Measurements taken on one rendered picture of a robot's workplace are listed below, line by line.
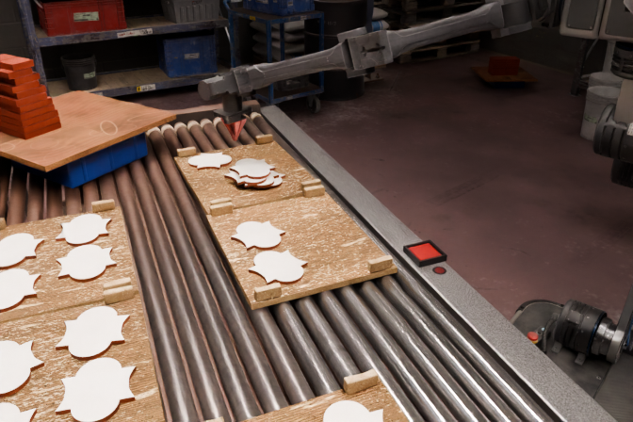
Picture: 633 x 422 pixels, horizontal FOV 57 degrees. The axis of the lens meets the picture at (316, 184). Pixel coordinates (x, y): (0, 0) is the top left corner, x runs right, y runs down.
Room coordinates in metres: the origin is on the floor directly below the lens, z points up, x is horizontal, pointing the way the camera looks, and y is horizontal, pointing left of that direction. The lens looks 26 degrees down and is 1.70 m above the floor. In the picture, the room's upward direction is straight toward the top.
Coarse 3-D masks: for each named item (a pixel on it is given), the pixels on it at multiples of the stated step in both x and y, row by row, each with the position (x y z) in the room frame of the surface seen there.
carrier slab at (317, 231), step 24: (216, 216) 1.34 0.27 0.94; (240, 216) 1.34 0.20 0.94; (264, 216) 1.34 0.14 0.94; (288, 216) 1.34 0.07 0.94; (312, 216) 1.34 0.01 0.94; (336, 216) 1.34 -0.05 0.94; (288, 240) 1.22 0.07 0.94; (312, 240) 1.22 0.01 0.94; (336, 240) 1.22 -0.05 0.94; (360, 240) 1.22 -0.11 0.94; (240, 264) 1.11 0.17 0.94; (312, 264) 1.11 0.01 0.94; (336, 264) 1.11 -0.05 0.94; (360, 264) 1.11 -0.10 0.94; (288, 288) 1.02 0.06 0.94; (312, 288) 1.02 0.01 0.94
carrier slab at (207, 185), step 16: (256, 144) 1.83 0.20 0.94; (272, 144) 1.83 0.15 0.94; (176, 160) 1.70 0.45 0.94; (272, 160) 1.70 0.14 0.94; (288, 160) 1.70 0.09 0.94; (192, 176) 1.58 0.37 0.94; (208, 176) 1.58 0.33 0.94; (288, 176) 1.58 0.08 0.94; (304, 176) 1.58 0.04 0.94; (208, 192) 1.47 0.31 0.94; (224, 192) 1.47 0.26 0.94; (240, 192) 1.47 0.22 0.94; (256, 192) 1.47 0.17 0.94; (272, 192) 1.47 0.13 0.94; (288, 192) 1.47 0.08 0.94; (208, 208) 1.38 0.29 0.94
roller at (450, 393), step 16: (368, 288) 1.05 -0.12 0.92; (368, 304) 1.01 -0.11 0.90; (384, 304) 0.99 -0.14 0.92; (384, 320) 0.95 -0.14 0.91; (400, 320) 0.94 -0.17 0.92; (400, 336) 0.90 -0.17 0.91; (416, 336) 0.89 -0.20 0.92; (416, 352) 0.85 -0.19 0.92; (416, 368) 0.83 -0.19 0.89; (432, 368) 0.80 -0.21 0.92; (432, 384) 0.78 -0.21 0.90; (448, 384) 0.76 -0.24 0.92; (448, 400) 0.74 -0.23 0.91; (464, 400) 0.73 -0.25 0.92; (464, 416) 0.70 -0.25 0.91; (480, 416) 0.69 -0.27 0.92
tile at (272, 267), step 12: (264, 252) 1.15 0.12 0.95; (276, 252) 1.15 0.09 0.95; (288, 252) 1.15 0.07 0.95; (264, 264) 1.10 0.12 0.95; (276, 264) 1.10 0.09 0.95; (288, 264) 1.10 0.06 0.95; (300, 264) 1.10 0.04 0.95; (264, 276) 1.05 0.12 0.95; (276, 276) 1.05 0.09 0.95; (288, 276) 1.05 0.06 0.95; (300, 276) 1.05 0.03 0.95
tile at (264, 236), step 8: (240, 224) 1.28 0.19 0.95; (248, 224) 1.28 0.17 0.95; (256, 224) 1.28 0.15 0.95; (264, 224) 1.28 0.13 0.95; (240, 232) 1.24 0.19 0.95; (248, 232) 1.24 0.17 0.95; (256, 232) 1.24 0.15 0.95; (264, 232) 1.24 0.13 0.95; (272, 232) 1.24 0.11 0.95; (280, 232) 1.24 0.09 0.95; (240, 240) 1.21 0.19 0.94; (248, 240) 1.20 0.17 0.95; (256, 240) 1.20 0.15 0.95; (264, 240) 1.20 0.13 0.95; (272, 240) 1.20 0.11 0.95; (280, 240) 1.20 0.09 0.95; (248, 248) 1.17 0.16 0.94; (256, 248) 1.18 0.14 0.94; (264, 248) 1.17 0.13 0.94; (272, 248) 1.18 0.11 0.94
